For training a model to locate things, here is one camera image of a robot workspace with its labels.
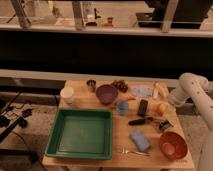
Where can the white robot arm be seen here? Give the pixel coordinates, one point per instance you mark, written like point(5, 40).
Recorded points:
point(193, 86)

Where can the purple bowl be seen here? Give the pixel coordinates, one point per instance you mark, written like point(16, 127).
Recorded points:
point(106, 94)

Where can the bunch of dark grapes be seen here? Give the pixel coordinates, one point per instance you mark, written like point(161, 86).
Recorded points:
point(120, 85)

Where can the small metal cup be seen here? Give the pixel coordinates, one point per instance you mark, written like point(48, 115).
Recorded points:
point(91, 85)

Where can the small orange carrot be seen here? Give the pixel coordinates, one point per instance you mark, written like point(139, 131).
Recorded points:
point(129, 98)

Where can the blue small cup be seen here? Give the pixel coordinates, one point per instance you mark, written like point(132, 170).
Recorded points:
point(122, 107)

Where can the white cup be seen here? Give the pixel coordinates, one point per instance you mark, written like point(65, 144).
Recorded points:
point(67, 94)

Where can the black rectangular block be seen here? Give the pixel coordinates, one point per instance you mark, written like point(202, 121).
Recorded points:
point(142, 108)

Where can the small white bottle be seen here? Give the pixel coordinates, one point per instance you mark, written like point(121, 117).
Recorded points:
point(155, 91)

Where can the green plastic tray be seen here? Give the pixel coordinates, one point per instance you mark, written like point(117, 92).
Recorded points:
point(81, 134)

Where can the yellow banana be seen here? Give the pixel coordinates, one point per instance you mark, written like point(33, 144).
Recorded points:
point(163, 92)

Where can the wooden table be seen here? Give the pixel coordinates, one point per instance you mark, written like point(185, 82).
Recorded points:
point(84, 99)

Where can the blue sponge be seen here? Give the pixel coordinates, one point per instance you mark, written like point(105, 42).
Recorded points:
point(140, 140)

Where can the silver fork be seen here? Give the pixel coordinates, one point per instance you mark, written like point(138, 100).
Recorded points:
point(127, 151)

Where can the orange-red bowl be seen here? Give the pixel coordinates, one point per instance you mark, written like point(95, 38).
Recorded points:
point(172, 145)

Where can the black-handled tool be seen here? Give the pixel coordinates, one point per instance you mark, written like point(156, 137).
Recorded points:
point(140, 121)

